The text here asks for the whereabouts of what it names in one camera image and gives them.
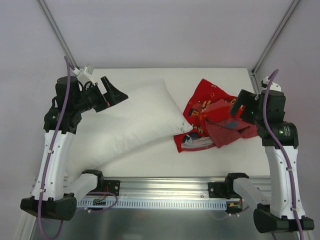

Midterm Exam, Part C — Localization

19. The white pillow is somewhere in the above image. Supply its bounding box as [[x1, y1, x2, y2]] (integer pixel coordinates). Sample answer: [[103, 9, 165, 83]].
[[66, 79, 193, 182]]

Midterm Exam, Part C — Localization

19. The red patterned pillowcase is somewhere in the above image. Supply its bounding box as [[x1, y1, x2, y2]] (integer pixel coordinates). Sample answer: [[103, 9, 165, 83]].
[[174, 78, 258, 153]]

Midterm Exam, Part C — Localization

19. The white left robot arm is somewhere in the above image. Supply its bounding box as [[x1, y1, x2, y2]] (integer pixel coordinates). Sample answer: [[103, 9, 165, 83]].
[[20, 76, 128, 221]]

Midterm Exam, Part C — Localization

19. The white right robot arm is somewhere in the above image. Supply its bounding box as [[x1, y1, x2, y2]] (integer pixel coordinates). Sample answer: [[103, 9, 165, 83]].
[[224, 89, 315, 233]]

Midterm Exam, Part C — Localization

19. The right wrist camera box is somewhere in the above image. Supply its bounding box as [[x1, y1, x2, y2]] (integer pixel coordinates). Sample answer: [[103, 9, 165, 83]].
[[265, 83, 286, 124]]

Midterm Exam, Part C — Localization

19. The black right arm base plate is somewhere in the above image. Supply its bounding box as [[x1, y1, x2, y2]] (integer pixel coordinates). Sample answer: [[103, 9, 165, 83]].
[[207, 182, 240, 200]]

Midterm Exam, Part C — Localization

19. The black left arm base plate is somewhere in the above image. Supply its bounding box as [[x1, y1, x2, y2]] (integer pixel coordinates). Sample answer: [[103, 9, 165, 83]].
[[102, 179, 121, 196]]

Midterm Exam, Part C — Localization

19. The white slotted cable duct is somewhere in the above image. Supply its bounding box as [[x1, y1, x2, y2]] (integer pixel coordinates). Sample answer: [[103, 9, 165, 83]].
[[77, 197, 227, 211]]

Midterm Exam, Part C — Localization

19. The aluminium front rail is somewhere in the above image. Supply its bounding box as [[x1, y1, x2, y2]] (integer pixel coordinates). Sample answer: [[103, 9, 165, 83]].
[[30, 175, 273, 202]]

